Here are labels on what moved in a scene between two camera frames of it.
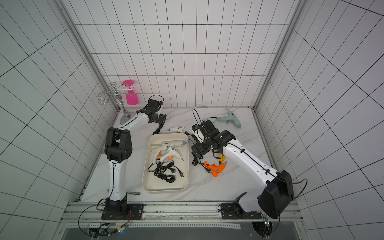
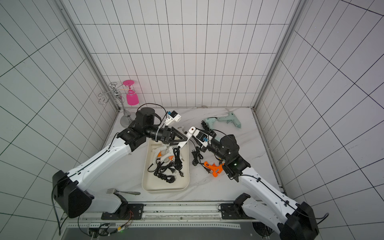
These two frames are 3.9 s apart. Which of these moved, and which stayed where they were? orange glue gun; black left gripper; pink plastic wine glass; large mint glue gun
Moved: black left gripper
Stayed: large mint glue gun; pink plastic wine glass; orange glue gun
